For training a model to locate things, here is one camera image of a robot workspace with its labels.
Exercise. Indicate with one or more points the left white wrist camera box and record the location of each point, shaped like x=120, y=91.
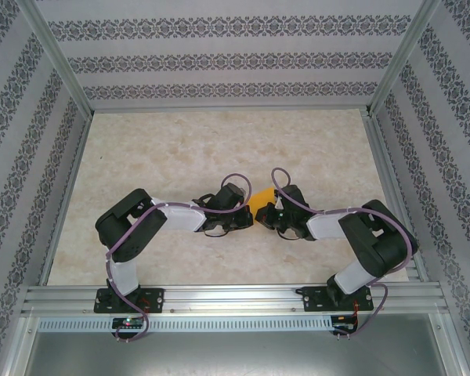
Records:
x=242, y=192

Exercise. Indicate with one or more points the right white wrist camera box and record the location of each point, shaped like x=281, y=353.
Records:
x=279, y=202

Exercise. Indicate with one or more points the aluminium side rail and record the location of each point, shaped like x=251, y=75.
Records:
x=391, y=176
x=64, y=196

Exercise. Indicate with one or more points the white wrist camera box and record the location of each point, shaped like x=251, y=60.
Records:
x=242, y=192
x=279, y=202

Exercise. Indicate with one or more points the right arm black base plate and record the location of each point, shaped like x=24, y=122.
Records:
x=313, y=299

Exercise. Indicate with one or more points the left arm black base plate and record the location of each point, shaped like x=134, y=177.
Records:
x=154, y=299

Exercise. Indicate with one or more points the aluminium mounting rail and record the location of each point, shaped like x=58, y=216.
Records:
x=235, y=297

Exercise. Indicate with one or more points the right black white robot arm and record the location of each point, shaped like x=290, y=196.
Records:
x=376, y=243

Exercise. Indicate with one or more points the orange square cloth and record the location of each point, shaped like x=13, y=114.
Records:
x=260, y=197

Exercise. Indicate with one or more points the aluminium back rail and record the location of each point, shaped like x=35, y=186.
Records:
x=227, y=109

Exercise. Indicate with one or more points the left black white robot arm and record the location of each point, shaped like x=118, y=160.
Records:
x=133, y=231

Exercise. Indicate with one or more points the aluminium frame post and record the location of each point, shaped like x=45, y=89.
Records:
x=55, y=58
x=403, y=58

